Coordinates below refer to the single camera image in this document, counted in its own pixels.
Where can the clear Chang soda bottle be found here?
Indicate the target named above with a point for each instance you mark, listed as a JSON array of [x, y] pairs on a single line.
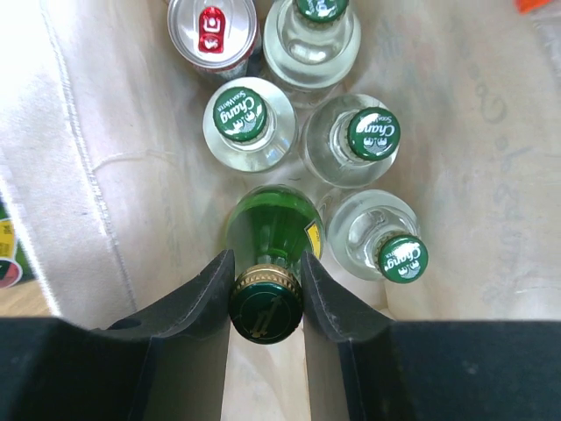
[[374, 235], [250, 125], [350, 141], [310, 47]]

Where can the green Perrier bottle red label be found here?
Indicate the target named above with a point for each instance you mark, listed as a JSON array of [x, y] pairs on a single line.
[[15, 268]]

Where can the red soda can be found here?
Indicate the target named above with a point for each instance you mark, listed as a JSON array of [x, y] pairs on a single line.
[[220, 39]]

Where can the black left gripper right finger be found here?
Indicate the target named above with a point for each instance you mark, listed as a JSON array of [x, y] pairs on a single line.
[[362, 365]]

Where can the green Perrier bottle yellow label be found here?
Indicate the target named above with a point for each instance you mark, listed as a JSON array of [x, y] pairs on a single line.
[[268, 231]]

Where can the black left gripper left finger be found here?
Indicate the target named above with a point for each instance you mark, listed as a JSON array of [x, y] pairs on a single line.
[[165, 362]]

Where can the beige canvas tote bag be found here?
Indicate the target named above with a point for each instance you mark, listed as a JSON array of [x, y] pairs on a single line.
[[118, 201]]

